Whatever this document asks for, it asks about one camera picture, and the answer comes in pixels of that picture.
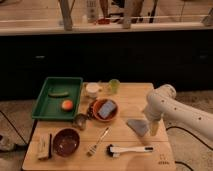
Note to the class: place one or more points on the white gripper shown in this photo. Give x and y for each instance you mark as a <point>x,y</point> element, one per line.
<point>153,127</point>

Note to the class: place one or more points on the grey towel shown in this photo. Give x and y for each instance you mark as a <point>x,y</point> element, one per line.
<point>140,127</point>

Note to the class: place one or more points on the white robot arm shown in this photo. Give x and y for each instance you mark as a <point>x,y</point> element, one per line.
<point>162,101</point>

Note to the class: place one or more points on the white black dish brush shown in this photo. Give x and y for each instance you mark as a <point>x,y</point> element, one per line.
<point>115,151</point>

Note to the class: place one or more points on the blue sponge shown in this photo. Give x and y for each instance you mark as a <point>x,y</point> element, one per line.
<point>106,109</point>

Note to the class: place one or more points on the orange bowl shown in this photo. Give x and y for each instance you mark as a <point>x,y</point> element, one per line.
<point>97,106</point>

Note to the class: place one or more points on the green translucent cup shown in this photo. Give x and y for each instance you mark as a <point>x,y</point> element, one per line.
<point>114,85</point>

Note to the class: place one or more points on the metal fork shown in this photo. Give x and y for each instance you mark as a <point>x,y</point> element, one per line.
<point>93,148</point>

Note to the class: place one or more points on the white cup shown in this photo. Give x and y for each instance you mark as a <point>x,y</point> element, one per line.
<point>92,89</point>

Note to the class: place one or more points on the small metal cup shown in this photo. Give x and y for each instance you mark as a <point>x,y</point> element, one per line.
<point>80,121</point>

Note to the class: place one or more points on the orange peach fruit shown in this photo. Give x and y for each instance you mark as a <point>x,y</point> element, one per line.
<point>67,105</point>

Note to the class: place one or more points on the dark maroon bowl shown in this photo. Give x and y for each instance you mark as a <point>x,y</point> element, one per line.
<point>66,142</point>

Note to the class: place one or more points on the green cucumber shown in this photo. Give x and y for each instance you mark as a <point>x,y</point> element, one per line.
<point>56,95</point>

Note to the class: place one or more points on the green plastic tray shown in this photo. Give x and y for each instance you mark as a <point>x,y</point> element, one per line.
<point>49,108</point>

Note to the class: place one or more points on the wooden block with black strip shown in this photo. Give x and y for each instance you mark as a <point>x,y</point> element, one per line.
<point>44,147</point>

